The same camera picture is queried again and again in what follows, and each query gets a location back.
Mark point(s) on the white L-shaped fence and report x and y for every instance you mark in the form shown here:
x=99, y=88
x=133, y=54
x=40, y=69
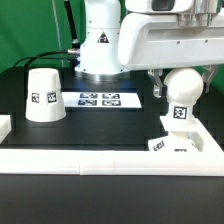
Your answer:
x=209, y=162

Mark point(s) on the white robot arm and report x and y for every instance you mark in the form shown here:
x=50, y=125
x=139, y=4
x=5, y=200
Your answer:
x=99, y=52

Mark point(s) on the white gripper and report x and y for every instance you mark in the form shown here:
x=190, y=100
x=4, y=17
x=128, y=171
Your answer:
x=156, y=42

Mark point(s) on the white marker sheet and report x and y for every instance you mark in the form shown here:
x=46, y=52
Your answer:
x=101, y=100

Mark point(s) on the white lamp shade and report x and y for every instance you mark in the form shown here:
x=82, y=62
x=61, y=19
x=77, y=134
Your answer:
x=44, y=98

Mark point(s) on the white lamp base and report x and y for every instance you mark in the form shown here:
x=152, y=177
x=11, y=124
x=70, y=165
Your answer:
x=175, y=141

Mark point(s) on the white block at left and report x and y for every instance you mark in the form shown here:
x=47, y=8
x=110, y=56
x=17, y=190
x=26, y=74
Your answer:
x=5, y=126

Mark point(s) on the white lamp bulb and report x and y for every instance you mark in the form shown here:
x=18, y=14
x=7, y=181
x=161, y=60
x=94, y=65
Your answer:
x=184, y=87

